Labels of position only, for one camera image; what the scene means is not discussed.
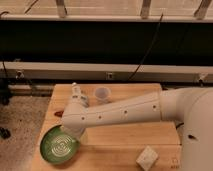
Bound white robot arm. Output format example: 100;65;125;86
62;87;213;171

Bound translucent plastic cup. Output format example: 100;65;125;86
94;87;111;104

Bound white plastic bottle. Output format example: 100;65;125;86
71;82;89;107

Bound white sponge block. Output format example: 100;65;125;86
136;146;158;171

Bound black object on floor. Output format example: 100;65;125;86
0;127;11;139

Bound black hanging cable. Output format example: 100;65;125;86
125;12;165;83

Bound grey metal wall rail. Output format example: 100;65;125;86
0;60;213;83

